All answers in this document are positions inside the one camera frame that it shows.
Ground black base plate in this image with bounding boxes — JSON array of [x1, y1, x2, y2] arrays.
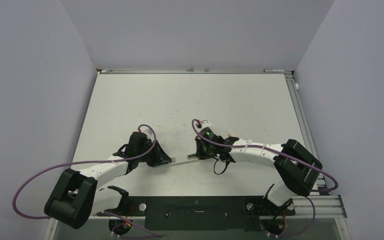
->
[[109, 196, 296, 232]]

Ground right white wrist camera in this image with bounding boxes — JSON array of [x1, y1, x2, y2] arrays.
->
[[195, 120, 213, 129]]

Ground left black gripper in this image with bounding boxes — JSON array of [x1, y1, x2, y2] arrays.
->
[[137, 140, 171, 167]]

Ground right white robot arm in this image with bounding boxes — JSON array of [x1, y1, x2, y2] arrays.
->
[[195, 127, 323, 214]]

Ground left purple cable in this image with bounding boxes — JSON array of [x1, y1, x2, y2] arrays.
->
[[12, 124, 163, 239]]

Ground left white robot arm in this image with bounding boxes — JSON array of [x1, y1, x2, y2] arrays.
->
[[44, 131, 172, 229]]

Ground aluminium frame rail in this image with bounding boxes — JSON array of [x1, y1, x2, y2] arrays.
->
[[284, 71, 347, 219]]

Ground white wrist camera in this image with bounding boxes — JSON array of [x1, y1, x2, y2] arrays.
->
[[142, 128, 156, 141], [195, 120, 213, 129]]

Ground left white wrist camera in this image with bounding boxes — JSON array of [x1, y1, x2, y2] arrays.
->
[[142, 128, 156, 141]]

